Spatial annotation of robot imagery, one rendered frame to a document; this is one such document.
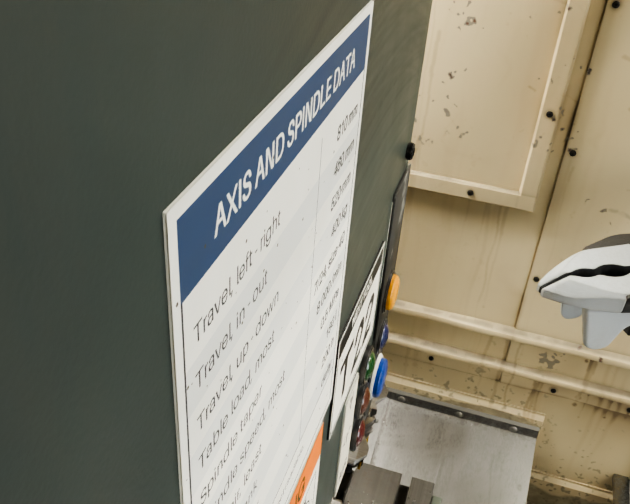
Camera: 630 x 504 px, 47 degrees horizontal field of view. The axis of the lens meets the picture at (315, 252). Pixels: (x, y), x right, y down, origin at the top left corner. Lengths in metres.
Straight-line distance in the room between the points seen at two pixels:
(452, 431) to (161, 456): 1.39
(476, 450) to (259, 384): 1.32
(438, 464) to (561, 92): 0.76
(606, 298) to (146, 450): 0.43
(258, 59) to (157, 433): 0.09
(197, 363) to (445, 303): 1.23
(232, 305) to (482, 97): 1.02
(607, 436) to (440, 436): 0.32
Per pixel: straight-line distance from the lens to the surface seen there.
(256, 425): 0.24
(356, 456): 0.97
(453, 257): 1.33
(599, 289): 0.55
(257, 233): 0.19
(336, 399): 0.40
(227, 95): 0.16
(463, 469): 1.52
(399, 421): 1.55
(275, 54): 0.18
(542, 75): 1.17
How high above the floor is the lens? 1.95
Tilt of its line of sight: 34 degrees down
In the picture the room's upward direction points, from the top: 4 degrees clockwise
